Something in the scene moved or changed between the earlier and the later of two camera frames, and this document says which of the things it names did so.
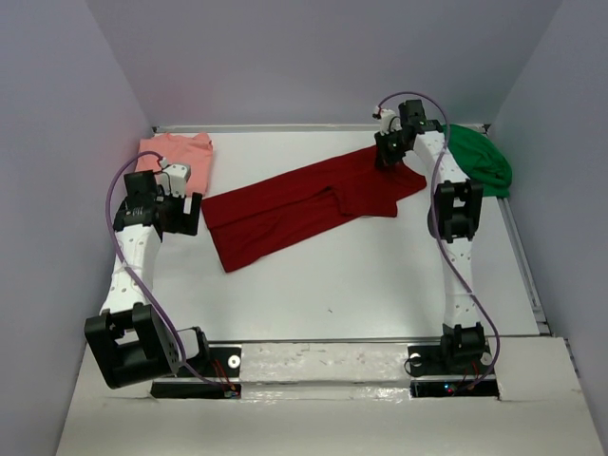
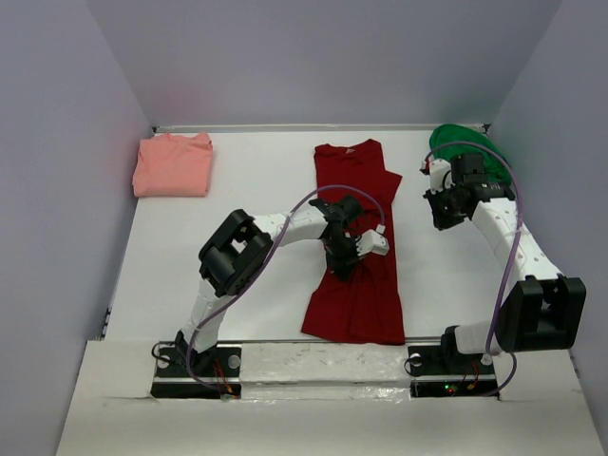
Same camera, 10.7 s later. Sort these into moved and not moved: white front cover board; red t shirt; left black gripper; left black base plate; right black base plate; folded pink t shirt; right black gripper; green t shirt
Moved: right black gripper; left black gripper; red t shirt
Not moved: green t shirt; right black base plate; white front cover board; left black base plate; folded pink t shirt
